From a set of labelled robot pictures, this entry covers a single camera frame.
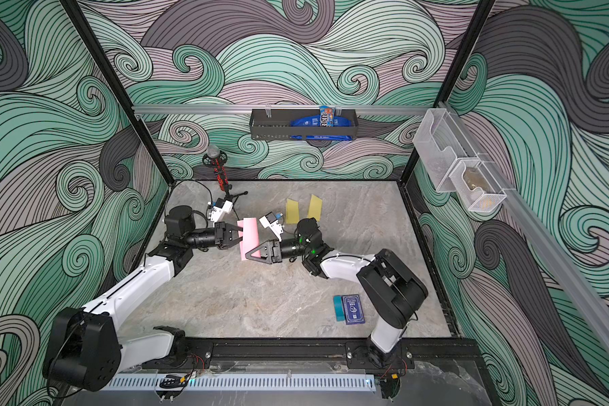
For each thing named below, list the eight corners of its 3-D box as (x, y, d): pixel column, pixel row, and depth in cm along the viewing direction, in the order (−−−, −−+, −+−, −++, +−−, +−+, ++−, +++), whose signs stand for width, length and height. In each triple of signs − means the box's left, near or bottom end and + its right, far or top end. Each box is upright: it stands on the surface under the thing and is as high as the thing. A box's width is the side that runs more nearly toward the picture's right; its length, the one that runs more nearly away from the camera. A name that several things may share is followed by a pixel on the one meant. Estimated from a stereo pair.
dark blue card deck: (345, 324, 81) (346, 322, 79) (342, 296, 87) (343, 294, 85) (363, 324, 81) (365, 322, 79) (359, 296, 87) (360, 294, 85)
